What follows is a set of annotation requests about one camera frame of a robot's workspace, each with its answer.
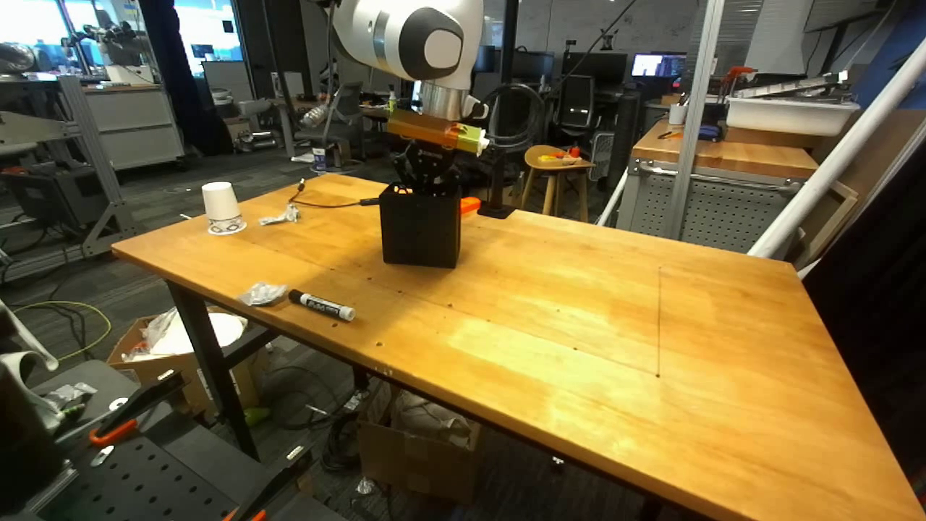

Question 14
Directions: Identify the white plastic bin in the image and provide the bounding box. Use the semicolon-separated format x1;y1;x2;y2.
725;95;858;136

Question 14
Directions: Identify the round wooden stool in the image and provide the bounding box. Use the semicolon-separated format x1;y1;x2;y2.
518;145;589;216

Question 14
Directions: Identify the wooden workbench with pegboard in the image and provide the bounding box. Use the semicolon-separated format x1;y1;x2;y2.
607;121;816;252

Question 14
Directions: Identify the black cable with plug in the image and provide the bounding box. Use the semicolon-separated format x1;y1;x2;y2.
284;178;388;211

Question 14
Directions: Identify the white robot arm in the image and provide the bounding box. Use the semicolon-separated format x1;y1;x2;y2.
329;0;484;195

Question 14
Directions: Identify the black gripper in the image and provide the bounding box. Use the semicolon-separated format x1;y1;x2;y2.
395;143;458;195

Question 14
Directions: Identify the black white marker pen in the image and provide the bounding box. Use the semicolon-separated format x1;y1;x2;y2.
285;289;355;321

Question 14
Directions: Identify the black perforated metal box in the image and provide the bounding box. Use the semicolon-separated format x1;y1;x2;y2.
379;185;459;271

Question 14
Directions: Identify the cardboard box under table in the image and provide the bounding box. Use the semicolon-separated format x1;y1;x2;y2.
106;307;261;421

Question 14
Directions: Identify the grey drawer cabinet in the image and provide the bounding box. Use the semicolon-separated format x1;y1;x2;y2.
84;87;186;172

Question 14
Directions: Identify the white diagonal frame pole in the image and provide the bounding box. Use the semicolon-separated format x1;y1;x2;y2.
750;39;926;259

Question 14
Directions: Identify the laptop screen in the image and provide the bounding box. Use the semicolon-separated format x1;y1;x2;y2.
631;52;685;82

